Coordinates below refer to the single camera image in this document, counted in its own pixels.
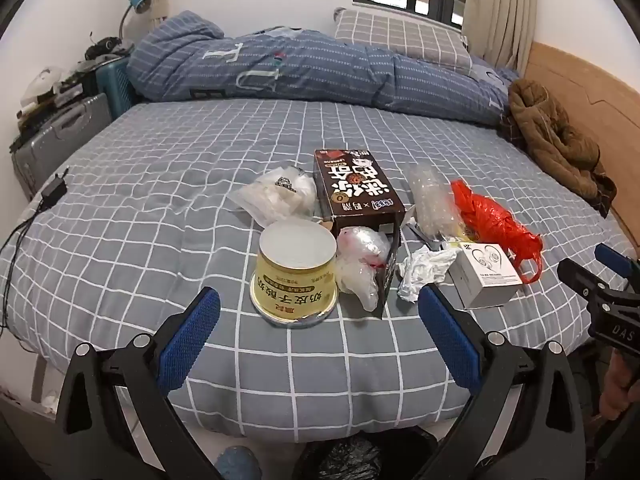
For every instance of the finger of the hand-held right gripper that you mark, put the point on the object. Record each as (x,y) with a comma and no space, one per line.
(612,259)
(590,290)

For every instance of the white plastic bag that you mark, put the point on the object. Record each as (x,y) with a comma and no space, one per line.
(272,195)

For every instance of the person's right hand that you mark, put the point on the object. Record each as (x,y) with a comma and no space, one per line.
(617,385)

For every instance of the crumpled white tissue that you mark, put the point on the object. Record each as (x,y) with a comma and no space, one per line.
(425,270)

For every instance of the bed with grey checked sheet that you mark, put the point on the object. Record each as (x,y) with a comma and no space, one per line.
(175,185)

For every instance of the blue checked quilt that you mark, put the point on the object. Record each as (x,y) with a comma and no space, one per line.
(300,70)

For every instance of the teal suitcase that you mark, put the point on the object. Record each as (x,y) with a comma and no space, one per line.
(115,87)

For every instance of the dark flat wrapper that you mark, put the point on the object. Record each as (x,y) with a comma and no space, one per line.
(417,234)

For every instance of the blue desk lamp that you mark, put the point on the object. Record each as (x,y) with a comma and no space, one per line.
(137,2)

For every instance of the red plastic bag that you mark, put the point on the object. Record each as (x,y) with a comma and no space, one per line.
(492,220)

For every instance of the yellow round tub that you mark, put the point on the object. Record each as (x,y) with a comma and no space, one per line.
(295,280)

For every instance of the beige curtain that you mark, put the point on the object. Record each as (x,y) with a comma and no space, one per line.
(500,5)

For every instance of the black charger adapter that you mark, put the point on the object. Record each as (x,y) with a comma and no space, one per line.
(54,190)

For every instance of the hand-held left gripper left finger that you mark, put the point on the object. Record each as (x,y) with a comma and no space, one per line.
(192,340)

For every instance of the clear plastic bag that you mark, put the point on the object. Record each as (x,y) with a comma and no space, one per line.
(360,260)

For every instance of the white cloth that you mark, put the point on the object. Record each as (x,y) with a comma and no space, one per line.
(42,82)

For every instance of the grey checked pillow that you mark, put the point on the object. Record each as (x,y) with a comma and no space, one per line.
(400,35)

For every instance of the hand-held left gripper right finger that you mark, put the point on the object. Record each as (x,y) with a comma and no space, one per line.
(445,340)

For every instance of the bin with black liner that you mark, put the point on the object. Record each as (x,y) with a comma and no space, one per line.
(350,460)

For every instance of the blue slipper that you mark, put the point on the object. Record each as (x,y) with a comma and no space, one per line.
(240,465)

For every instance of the clear bubble wrap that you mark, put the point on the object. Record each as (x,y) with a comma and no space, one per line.
(432,200)

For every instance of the grey suitcase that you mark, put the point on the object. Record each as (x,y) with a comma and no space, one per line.
(60,135)

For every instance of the brown printed carton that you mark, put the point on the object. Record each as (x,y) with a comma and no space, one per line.
(357,190)

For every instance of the brown jacket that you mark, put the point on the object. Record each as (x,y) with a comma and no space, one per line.
(545,130)

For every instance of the small white box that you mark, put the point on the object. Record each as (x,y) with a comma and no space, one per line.
(487,275)

